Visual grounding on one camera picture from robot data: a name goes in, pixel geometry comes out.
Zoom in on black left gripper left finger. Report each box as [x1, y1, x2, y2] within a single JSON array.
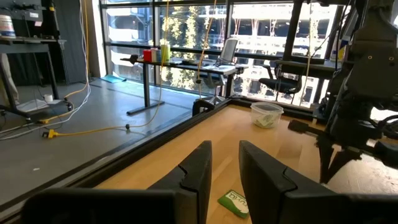
[[149, 140, 213, 224]]

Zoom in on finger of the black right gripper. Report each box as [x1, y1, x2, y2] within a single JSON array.
[[317, 139, 335, 184], [328, 149, 361, 180]]

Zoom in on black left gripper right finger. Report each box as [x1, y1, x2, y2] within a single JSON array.
[[238, 139, 358, 224]]

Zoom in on green sweetener packet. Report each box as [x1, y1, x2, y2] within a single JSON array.
[[217, 189, 249, 219], [255, 113, 276, 128]]

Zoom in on black corner clamp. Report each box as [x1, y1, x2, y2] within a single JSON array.
[[192, 98, 216, 118]]

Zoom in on clear plastic container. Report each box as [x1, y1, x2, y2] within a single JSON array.
[[250, 101, 285, 129]]

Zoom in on black office chair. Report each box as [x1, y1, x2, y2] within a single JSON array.
[[258, 58, 304, 103]]

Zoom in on black standing desk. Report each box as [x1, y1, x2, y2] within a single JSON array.
[[120, 55, 249, 116]]

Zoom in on teal floor mat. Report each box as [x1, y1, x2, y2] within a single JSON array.
[[99, 74, 127, 84]]

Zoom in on yellow-green cylinder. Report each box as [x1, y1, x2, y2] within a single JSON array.
[[160, 44, 172, 63]]

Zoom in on grey office chair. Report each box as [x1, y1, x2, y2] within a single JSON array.
[[198, 37, 249, 105]]

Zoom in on black side table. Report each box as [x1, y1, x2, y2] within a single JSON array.
[[0, 36, 68, 121]]

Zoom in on white bucket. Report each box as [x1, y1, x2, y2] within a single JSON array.
[[0, 14, 16, 39]]

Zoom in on black aluminium table frame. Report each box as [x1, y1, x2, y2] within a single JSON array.
[[0, 95, 327, 224]]

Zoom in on yellow extension cable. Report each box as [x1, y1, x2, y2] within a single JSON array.
[[39, 0, 170, 139], [195, 0, 218, 99]]

